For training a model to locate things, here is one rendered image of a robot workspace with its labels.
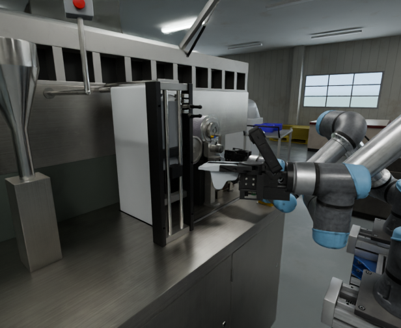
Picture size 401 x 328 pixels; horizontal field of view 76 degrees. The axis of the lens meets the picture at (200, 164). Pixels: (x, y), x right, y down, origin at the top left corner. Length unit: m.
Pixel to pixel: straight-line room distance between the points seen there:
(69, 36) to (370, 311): 1.34
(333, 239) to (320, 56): 9.44
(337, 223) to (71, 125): 0.98
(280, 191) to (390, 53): 9.17
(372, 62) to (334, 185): 9.14
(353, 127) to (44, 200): 1.05
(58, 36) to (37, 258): 0.77
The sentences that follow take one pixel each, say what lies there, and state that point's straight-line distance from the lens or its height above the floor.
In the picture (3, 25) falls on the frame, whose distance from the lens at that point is 1.12.
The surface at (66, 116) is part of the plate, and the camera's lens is 1.15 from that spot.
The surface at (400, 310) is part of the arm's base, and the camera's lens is 0.95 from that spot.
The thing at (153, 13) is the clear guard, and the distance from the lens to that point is 1.34.
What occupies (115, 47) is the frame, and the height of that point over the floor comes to 1.61.
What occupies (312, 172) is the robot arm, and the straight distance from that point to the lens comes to 0.59.
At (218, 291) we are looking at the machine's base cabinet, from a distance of 1.06.
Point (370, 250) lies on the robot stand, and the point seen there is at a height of 0.73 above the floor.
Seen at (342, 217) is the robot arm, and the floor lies 1.14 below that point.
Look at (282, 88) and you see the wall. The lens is 10.23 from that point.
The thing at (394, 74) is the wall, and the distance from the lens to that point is 9.62.
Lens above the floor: 1.39
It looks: 14 degrees down
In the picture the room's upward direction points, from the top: straight up
